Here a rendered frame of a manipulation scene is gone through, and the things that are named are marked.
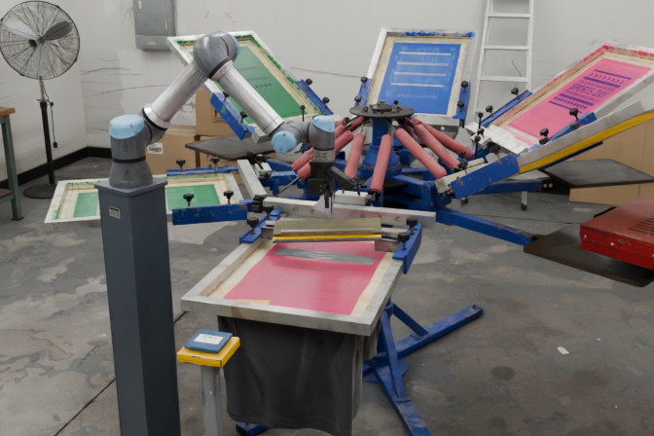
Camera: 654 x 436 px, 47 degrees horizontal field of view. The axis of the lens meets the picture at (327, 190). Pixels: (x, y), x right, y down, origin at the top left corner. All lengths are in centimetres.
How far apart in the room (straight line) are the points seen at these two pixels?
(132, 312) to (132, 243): 28
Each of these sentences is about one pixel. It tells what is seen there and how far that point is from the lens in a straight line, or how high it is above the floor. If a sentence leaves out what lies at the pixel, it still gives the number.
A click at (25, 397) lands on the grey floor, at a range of 392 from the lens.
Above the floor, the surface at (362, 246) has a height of 95.
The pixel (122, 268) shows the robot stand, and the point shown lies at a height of 90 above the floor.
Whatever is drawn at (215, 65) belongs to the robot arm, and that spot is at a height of 163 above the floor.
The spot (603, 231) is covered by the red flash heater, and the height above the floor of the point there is 110.
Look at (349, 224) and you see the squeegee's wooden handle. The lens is 268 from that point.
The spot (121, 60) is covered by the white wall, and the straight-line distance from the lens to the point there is 778.
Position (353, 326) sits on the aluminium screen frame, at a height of 98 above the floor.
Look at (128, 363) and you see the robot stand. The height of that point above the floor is 51.
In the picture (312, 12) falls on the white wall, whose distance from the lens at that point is 692.
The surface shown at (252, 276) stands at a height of 95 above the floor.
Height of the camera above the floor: 196
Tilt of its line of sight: 17 degrees down
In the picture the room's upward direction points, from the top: straight up
